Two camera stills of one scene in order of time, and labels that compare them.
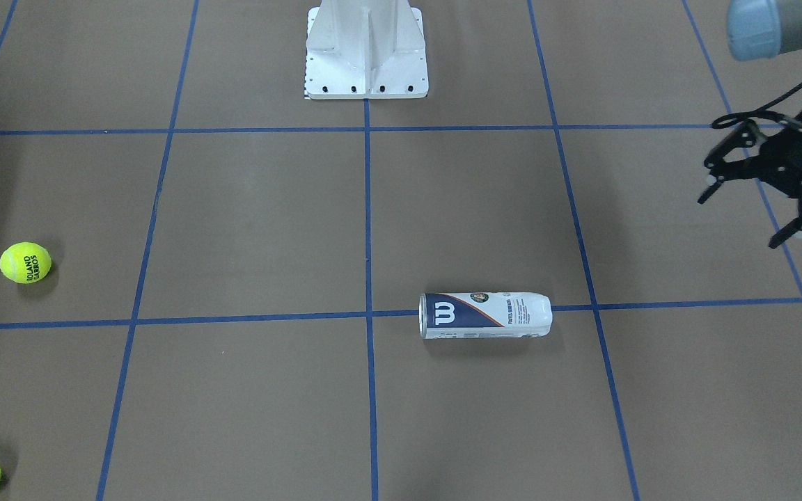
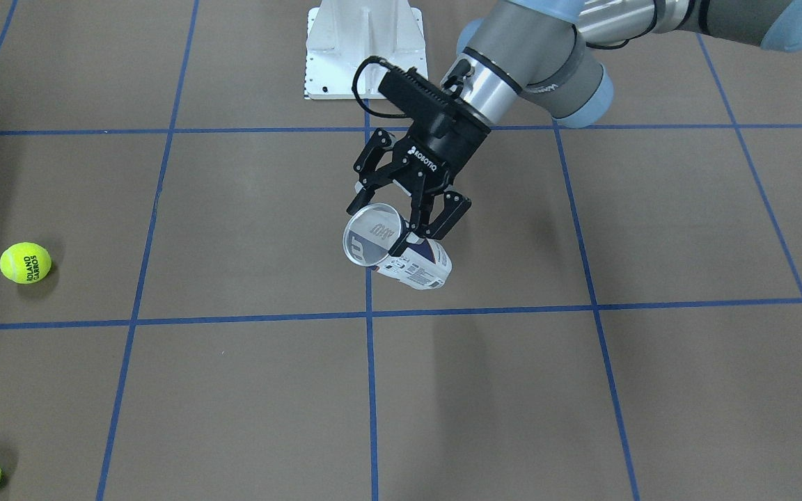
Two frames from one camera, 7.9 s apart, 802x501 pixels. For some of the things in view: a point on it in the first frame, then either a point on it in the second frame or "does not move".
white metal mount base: x=365 y=49 does not move
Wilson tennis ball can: x=484 y=315 to x=374 y=228
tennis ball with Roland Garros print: x=26 y=262 does not move
